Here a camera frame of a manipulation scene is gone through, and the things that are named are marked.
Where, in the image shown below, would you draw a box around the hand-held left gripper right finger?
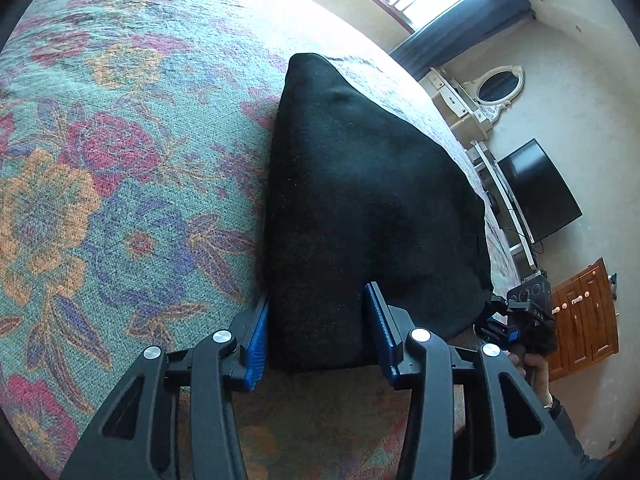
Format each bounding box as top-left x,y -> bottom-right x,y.
364,281 -> 591,480

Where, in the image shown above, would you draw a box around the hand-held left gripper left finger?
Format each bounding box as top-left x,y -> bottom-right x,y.
59,294 -> 271,480

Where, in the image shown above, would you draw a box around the black pants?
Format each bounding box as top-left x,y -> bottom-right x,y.
252,52 -> 496,376

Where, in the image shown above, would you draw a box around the person's right forearm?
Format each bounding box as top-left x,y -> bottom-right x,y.
545,400 -> 616,480

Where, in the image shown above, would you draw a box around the person's right hand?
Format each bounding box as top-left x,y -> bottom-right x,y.
506,350 -> 553,408

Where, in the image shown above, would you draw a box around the wooden cabinet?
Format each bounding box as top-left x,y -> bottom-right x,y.
545,257 -> 621,381

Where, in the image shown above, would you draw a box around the white television stand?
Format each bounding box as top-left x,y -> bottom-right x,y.
467,141 -> 538,267

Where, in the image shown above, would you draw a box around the black television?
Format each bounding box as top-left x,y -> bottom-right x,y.
496,137 -> 583,243

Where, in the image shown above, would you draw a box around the white dresser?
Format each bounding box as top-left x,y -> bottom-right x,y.
419,66 -> 493,143

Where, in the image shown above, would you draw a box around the white oval framed mirror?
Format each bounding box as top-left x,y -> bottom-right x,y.
460,65 -> 526,123

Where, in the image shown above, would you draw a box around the floral bedspread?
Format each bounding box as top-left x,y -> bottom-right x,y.
0,0 -> 526,480

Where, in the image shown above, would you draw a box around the dark blue curtain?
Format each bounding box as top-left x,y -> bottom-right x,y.
387,0 -> 536,78

